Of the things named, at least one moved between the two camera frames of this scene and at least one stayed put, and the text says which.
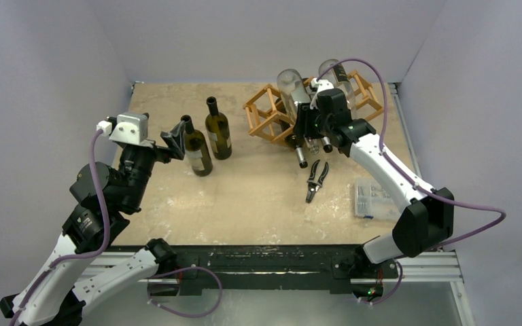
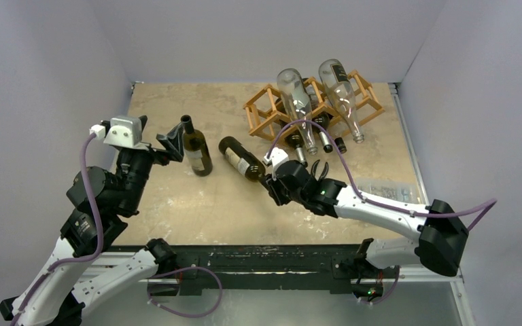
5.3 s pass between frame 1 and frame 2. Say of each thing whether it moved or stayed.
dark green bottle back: moved
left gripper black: stayed
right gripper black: moved
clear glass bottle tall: stayed
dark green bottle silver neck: stayed
